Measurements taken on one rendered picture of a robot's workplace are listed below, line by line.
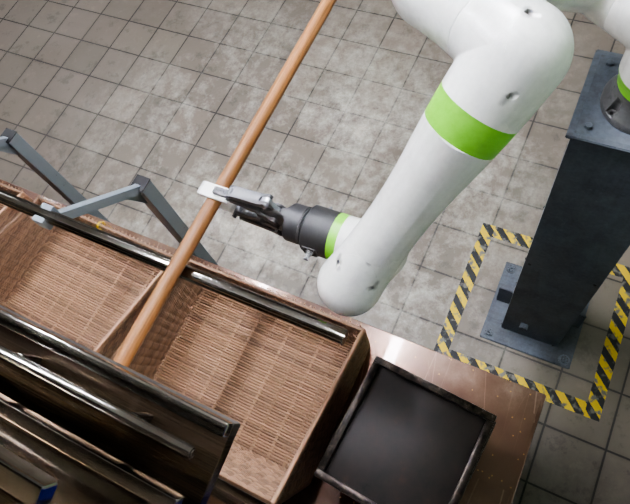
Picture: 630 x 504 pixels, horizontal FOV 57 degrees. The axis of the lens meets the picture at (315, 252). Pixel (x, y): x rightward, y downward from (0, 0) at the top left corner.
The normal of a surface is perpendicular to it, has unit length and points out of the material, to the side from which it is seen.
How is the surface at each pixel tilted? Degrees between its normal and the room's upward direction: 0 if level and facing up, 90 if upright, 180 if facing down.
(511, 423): 0
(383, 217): 48
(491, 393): 0
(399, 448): 0
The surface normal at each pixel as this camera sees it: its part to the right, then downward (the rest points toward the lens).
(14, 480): -0.31, -0.11
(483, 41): -0.80, 0.11
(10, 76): -0.17, -0.42
